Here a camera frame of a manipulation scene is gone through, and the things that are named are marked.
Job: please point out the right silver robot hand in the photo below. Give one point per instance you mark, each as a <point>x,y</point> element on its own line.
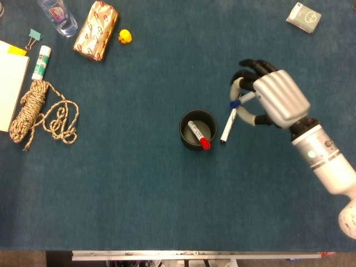
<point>281,94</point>

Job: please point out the red-capped marker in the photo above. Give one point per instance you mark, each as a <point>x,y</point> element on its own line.
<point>198,134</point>

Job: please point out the black round cup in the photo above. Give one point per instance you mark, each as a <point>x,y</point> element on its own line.
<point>192,146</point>

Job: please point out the grey green card box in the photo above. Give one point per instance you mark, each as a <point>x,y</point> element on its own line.
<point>303,18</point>

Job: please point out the yellow rubber duck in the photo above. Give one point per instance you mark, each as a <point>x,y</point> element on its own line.
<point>125,36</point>

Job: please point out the blue felt table mat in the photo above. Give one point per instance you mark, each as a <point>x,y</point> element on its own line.
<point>139,194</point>

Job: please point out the gold red wrapped package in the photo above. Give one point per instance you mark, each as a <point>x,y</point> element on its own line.
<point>96,30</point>

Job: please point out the clear plastic water bottle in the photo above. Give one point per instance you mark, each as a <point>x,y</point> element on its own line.
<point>62,22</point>

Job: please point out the white green glue stick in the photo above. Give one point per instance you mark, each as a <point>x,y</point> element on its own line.
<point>41,62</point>

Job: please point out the green binder clip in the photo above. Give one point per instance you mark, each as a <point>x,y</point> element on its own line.
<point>35,34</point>

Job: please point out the yellow sticky note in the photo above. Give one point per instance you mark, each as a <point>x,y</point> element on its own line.
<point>16,50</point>

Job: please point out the white notepad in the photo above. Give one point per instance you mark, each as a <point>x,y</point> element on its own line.
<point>11,83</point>

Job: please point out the metal table edge rail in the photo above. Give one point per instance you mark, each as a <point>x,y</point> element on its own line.
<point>194,254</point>

